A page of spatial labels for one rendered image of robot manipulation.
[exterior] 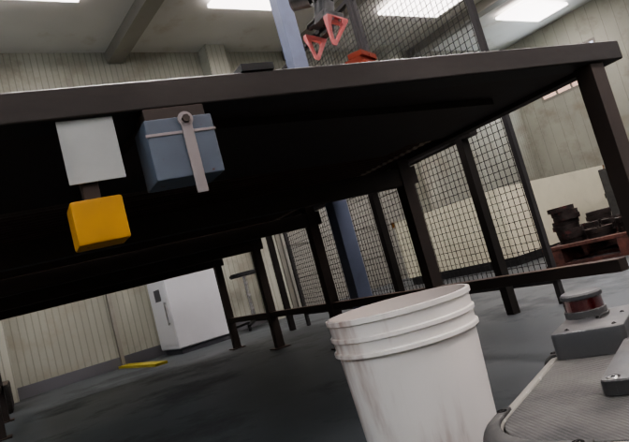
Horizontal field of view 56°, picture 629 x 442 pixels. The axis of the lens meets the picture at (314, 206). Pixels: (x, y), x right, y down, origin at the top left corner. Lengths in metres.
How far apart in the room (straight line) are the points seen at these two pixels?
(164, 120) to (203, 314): 5.59
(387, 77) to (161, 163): 0.59
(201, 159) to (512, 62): 0.93
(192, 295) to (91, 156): 5.56
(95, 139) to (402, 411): 0.75
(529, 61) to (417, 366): 0.98
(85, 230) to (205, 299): 5.65
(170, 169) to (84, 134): 0.17
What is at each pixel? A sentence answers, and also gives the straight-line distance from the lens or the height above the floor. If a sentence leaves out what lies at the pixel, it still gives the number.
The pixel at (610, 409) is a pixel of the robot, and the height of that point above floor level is 0.24.
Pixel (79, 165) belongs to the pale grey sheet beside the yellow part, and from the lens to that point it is 1.16.
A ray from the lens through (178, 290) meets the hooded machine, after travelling 6.63.
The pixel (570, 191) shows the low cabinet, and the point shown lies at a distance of 7.28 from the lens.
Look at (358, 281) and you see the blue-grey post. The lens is 3.55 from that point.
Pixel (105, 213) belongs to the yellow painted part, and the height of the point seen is 0.67.
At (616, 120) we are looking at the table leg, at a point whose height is 0.67.
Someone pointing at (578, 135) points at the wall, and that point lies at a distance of 12.22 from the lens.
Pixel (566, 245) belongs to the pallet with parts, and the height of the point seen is 0.15.
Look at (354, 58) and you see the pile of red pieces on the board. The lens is 2.57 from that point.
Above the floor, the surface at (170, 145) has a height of 0.77.
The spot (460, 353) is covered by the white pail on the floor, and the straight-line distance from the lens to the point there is 1.16.
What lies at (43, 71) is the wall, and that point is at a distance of 7.86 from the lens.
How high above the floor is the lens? 0.48
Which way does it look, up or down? 6 degrees up
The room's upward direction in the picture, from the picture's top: 15 degrees counter-clockwise
